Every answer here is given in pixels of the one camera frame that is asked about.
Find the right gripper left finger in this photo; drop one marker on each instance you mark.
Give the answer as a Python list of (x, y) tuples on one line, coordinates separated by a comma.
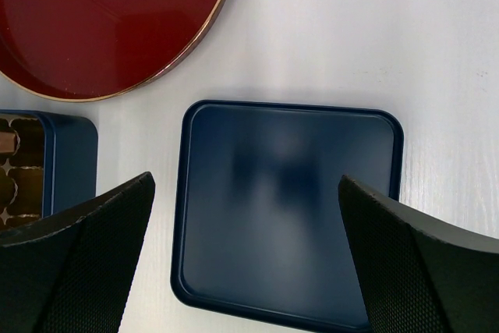
[(72, 271)]

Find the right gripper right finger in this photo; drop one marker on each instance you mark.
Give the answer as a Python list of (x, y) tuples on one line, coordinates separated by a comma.
[(418, 273)]

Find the blue chocolate box with tray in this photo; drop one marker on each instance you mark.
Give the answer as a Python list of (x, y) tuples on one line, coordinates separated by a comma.
[(54, 167)]

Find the blue box lid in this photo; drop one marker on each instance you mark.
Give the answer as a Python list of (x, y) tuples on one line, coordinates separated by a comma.
[(258, 229)]

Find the dark faceted chocolate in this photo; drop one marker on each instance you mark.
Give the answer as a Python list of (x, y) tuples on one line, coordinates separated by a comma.
[(8, 143)]

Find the round red tray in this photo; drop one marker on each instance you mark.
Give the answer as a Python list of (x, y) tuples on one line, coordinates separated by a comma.
[(90, 50)]

